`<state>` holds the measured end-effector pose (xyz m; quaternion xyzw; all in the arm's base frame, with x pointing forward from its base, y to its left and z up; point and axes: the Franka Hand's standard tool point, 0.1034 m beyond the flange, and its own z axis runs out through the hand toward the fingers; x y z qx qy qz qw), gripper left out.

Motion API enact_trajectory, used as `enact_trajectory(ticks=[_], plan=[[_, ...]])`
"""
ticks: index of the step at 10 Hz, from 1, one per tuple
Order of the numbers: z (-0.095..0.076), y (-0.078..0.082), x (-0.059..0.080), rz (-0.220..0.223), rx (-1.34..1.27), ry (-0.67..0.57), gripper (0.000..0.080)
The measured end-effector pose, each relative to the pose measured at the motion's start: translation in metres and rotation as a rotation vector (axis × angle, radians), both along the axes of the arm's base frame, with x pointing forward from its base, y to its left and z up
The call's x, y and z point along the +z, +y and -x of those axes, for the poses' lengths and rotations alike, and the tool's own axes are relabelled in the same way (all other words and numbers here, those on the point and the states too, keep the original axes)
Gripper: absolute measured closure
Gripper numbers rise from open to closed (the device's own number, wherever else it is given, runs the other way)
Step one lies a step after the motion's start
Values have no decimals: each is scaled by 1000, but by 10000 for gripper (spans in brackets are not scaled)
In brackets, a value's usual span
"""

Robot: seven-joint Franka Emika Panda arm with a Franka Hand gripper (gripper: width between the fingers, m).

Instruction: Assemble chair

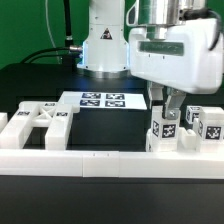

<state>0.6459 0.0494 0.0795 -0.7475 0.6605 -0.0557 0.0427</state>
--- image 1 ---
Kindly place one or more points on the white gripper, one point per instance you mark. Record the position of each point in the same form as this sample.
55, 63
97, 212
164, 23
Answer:
182, 61

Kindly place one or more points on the white chair seat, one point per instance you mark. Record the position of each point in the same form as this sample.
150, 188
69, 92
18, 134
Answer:
184, 140

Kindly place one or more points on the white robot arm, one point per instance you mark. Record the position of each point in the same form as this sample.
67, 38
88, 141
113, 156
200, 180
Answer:
106, 51

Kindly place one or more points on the white sheet with markers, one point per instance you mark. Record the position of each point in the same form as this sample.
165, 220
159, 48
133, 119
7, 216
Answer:
104, 100

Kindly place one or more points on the white U-shaped obstacle fence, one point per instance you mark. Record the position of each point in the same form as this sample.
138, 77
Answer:
17, 161

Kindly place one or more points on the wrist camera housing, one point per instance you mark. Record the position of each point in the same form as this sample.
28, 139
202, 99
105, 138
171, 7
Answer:
132, 15

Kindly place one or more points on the white chair back frame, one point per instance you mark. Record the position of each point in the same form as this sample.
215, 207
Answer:
54, 116

